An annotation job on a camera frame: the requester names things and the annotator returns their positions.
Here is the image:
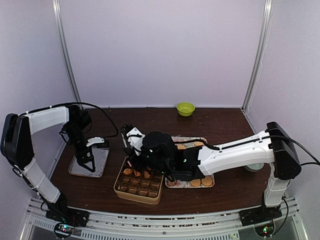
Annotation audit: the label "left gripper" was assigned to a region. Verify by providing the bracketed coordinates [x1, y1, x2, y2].
[63, 123, 95, 173]

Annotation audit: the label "orange sandwich cookie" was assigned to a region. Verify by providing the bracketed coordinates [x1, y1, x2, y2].
[133, 170, 142, 178]

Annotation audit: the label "steel kitchen tongs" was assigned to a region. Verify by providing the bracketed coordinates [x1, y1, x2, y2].
[121, 132, 136, 167]

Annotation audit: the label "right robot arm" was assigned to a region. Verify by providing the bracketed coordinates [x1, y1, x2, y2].
[120, 121, 302, 221]

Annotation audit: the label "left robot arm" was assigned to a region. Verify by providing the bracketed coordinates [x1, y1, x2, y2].
[0, 104, 95, 222]

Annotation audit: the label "silver tin lid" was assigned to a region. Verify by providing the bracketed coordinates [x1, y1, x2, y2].
[68, 147, 110, 178]

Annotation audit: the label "gold cookie tin box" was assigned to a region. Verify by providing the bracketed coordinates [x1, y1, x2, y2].
[113, 158, 164, 205]

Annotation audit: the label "round golden biscuit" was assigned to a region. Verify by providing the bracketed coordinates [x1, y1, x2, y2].
[201, 176, 213, 187]
[189, 179, 202, 188]

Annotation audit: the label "floral cookie tray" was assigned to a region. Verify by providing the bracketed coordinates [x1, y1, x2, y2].
[164, 136, 215, 189]

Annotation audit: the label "green plastic bowl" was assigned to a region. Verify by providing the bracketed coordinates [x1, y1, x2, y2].
[176, 102, 196, 117]

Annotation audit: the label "pale ceramic bowl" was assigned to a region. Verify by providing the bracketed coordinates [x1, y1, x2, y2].
[244, 163, 265, 173]

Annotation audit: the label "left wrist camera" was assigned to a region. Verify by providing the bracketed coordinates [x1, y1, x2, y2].
[86, 136, 110, 148]

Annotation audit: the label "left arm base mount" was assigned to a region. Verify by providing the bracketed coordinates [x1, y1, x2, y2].
[45, 208, 90, 239]

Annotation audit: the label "front aluminium rail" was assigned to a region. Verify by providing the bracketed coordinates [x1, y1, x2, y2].
[18, 197, 310, 240]

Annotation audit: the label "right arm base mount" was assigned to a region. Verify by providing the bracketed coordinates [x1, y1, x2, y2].
[239, 207, 282, 238]

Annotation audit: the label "left aluminium frame post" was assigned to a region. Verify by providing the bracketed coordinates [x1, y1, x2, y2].
[52, 0, 81, 102]

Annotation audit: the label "aluminium frame post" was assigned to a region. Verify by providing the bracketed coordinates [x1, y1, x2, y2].
[241, 0, 274, 114]
[52, 0, 81, 102]

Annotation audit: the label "right aluminium frame post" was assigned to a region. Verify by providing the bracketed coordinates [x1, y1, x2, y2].
[241, 0, 274, 114]

